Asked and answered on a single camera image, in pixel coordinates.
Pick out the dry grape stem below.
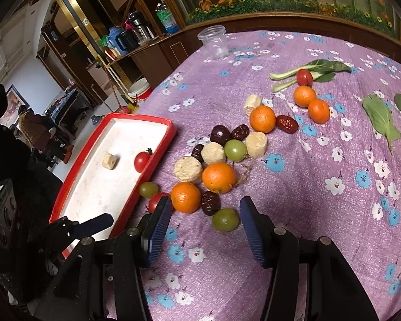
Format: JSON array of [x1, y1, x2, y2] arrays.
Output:
[[234, 160, 255, 187]]

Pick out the black kettle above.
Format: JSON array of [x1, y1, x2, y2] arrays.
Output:
[[118, 30, 139, 52]]

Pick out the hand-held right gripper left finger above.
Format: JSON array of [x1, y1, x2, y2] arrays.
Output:
[[33, 196, 172, 321]]

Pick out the green grape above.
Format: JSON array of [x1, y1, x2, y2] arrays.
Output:
[[211, 208, 239, 232], [139, 181, 159, 198], [224, 140, 248, 161]]

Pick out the bok choy stalk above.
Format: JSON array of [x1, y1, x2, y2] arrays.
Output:
[[271, 72, 335, 93]]

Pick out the wooden shelf cabinet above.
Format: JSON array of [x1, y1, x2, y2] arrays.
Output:
[[37, 0, 188, 108]]

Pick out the white bucket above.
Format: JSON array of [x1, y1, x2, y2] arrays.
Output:
[[127, 78, 152, 104]]

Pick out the clear plastic cup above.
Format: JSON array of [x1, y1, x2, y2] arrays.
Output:
[[197, 25, 229, 61]]

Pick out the red tray with white inside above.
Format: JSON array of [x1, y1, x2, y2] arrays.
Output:
[[49, 113, 178, 259]]

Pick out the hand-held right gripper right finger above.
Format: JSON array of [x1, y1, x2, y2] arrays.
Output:
[[240, 197, 380, 321]]

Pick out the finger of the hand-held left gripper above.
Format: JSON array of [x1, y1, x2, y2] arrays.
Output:
[[50, 213, 114, 242]]

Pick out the bok choy leaves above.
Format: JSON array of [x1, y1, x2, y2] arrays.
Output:
[[269, 59, 352, 81]]

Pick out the dark clothing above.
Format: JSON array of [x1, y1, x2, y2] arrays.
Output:
[[0, 83, 64, 215]]

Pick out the light green cabbage leaf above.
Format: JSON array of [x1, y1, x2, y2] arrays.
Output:
[[363, 94, 401, 155]]

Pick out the bright red date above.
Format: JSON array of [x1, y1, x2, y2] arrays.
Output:
[[275, 115, 299, 134]]

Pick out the orange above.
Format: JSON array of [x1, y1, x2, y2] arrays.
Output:
[[249, 105, 276, 133], [293, 86, 317, 108], [202, 162, 238, 193], [308, 99, 331, 124], [170, 181, 202, 214]]

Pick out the green label water bottle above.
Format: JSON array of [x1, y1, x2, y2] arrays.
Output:
[[155, 3, 178, 35]]

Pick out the blue plastic jug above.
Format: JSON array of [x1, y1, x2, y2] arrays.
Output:
[[107, 27, 126, 56]]

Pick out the steel thermos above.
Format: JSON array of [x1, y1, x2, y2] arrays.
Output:
[[129, 11, 154, 42]]

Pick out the purple floral tablecloth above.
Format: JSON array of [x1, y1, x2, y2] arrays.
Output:
[[100, 30, 401, 321]]

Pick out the red tomato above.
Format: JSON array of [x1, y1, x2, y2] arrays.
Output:
[[134, 148, 154, 173], [147, 192, 171, 213], [296, 69, 314, 86]]

